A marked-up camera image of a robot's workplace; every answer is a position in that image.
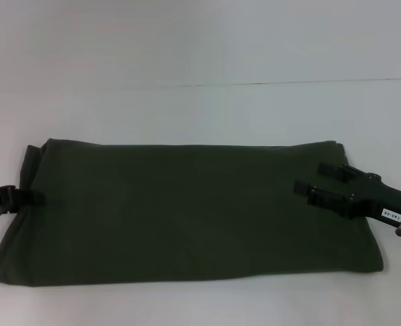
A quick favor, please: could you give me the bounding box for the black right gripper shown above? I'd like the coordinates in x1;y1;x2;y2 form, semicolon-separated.
294;162;401;232

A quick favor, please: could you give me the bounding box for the dark green FREE t-shirt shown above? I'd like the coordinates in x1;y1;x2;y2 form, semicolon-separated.
0;137;388;273

